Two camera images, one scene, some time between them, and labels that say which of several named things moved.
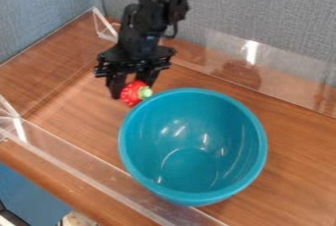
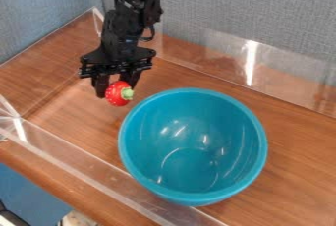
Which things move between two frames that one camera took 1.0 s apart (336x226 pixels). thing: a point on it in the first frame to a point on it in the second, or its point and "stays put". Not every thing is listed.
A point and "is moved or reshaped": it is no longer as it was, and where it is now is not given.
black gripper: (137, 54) to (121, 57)
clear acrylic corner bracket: (105, 27) stays put
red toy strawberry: (134, 92) is moved or reshaped
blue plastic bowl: (194, 144) stays put
